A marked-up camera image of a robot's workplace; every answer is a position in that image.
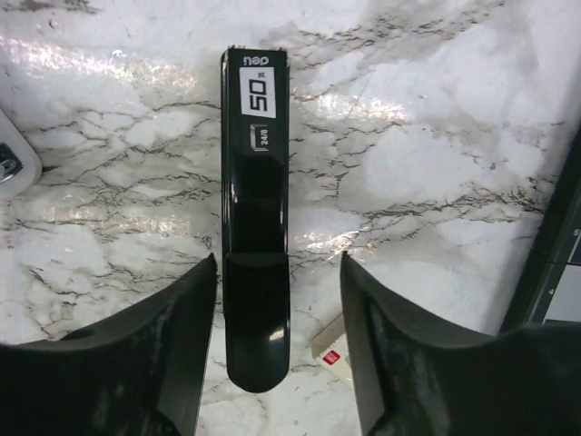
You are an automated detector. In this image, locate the light blue stapler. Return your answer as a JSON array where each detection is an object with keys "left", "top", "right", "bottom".
[{"left": 0, "top": 111, "right": 42, "bottom": 199}]

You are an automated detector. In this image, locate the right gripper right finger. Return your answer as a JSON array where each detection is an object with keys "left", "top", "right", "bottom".
[{"left": 340, "top": 255, "right": 580, "bottom": 435}]

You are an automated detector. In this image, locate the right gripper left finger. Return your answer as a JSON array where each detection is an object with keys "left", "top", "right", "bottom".
[{"left": 1, "top": 256, "right": 217, "bottom": 435}]

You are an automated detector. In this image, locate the black stapler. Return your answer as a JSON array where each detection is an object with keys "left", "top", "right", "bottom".
[{"left": 221, "top": 46, "right": 291, "bottom": 393}]

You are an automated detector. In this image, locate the black and white chessboard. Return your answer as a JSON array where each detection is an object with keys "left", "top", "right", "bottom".
[{"left": 500, "top": 134, "right": 580, "bottom": 332}]

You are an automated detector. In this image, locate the small cardboard staple box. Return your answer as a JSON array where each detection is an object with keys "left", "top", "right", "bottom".
[{"left": 311, "top": 314, "right": 354, "bottom": 389}]

